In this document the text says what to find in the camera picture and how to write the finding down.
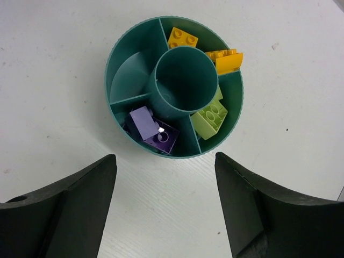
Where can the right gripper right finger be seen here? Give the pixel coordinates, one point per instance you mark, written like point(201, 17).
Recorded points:
point(265, 219)

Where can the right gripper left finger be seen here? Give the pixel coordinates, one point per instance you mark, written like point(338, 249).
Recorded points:
point(63, 219)

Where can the light green lego brick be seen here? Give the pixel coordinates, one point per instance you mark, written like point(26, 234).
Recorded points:
point(218, 95)
point(208, 121)

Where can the small lilac lego piece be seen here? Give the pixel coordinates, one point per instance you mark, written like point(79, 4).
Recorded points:
point(143, 123)

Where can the purple lego brick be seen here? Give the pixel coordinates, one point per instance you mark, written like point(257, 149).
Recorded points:
point(163, 142)

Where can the yellow lego brick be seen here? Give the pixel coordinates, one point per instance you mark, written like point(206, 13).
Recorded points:
point(226, 61)
point(181, 38)

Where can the teal round divided container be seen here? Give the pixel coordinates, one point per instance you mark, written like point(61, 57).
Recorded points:
point(173, 83)

